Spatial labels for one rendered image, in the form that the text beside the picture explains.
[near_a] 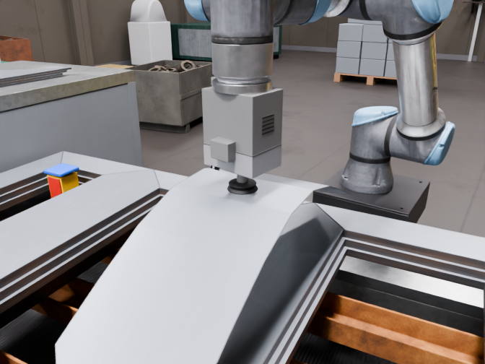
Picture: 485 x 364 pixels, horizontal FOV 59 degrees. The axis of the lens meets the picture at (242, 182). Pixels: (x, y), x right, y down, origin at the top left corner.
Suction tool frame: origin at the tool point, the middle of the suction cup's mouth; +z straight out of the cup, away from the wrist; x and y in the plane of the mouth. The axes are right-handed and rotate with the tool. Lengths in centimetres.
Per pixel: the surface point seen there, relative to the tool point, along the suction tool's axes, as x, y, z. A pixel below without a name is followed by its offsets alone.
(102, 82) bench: 38, -91, -1
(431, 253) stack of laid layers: 30.2, 19.0, 16.7
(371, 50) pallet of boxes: 657, -269, 50
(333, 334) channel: 17.4, 7.7, 32.7
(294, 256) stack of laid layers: 12.5, 1.2, 15.8
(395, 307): 42, 11, 40
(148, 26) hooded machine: 539, -694, 20
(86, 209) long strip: -0.3, -43.2, 15.6
